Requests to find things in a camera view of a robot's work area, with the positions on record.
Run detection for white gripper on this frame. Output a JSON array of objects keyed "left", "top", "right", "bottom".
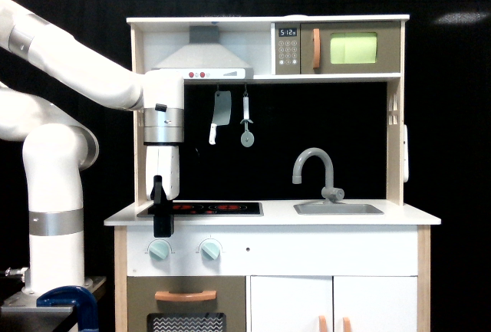
[{"left": 146, "top": 146, "right": 180, "bottom": 238}]

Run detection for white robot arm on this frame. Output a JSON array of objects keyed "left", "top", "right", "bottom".
[{"left": 1, "top": 0, "right": 184, "bottom": 294}]

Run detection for grey toy faucet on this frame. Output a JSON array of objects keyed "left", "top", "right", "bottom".
[{"left": 291, "top": 147, "right": 338, "bottom": 202}]

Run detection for black toy stovetop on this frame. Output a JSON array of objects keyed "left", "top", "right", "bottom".
[{"left": 137, "top": 201, "right": 265, "bottom": 218}]

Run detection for left mint stove knob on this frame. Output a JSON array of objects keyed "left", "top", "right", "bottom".
[{"left": 148, "top": 239, "right": 172, "bottom": 261}]

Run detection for mint stove knob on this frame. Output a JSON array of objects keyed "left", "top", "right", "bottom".
[
  {"left": 199, "top": 238, "right": 222, "bottom": 261},
  {"left": 148, "top": 239, "right": 172, "bottom": 261}
]

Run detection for right mint stove knob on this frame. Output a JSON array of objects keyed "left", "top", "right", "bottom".
[{"left": 199, "top": 238, "right": 222, "bottom": 261}]

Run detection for toy oven door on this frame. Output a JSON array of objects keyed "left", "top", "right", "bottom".
[{"left": 127, "top": 276, "right": 246, "bottom": 331}]

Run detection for blue metal clamp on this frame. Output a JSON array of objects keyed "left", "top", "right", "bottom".
[{"left": 36, "top": 286, "right": 100, "bottom": 332}]

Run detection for grey toy pizza cutter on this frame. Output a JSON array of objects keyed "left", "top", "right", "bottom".
[{"left": 241, "top": 93, "right": 255, "bottom": 148}]

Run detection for grey toy cleaver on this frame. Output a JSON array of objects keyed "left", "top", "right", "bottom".
[{"left": 209, "top": 90, "right": 232, "bottom": 145}]

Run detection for white wooden toy kitchen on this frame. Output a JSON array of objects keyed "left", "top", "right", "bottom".
[{"left": 106, "top": 15, "right": 440, "bottom": 331}]

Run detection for left white cabinet door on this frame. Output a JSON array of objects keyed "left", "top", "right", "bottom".
[{"left": 250, "top": 276, "right": 333, "bottom": 331}]

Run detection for white cabinet door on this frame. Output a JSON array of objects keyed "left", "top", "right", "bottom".
[
  {"left": 250, "top": 276, "right": 333, "bottom": 331},
  {"left": 333, "top": 276, "right": 417, "bottom": 331}
]

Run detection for grey toy range hood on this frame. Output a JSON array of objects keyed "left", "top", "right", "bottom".
[{"left": 153, "top": 25, "right": 254, "bottom": 81}]

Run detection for grey toy sink basin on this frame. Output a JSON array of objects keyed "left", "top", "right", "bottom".
[{"left": 294, "top": 203, "right": 384, "bottom": 215}]

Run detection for right white cabinet door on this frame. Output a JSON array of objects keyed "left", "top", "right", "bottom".
[{"left": 333, "top": 276, "right": 417, "bottom": 331}]

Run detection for toy microwave with green window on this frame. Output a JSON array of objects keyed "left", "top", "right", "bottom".
[{"left": 274, "top": 21, "right": 401, "bottom": 75}]

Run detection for white side-mounted holder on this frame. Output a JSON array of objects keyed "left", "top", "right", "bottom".
[{"left": 403, "top": 124, "right": 410, "bottom": 183}]

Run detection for orange oven handle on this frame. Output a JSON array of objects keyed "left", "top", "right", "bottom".
[{"left": 154, "top": 291, "right": 217, "bottom": 302}]

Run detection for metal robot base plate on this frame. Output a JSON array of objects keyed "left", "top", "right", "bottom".
[{"left": 1, "top": 268, "right": 107, "bottom": 314}]

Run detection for grey faucet handle knob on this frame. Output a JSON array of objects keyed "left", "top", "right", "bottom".
[{"left": 328, "top": 188, "right": 344, "bottom": 202}]

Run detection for left orange cabinet handle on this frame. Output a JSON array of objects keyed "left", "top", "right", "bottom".
[{"left": 318, "top": 315, "right": 328, "bottom": 332}]

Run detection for orange cabinet handle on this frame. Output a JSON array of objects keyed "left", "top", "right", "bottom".
[
  {"left": 343, "top": 317, "right": 351, "bottom": 332},
  {"left": 318, "top": 315, "right": 328, "bottom": 332}
]

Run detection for right orange cabinet handle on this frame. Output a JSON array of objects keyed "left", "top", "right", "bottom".
[{"left": 343, "top": 317, "right": 351, "bottom": 332}]

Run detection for orange microwave handle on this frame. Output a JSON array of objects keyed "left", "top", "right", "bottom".
[{"left": 312, "top": 28, "right": 321, "bottom": 69}]

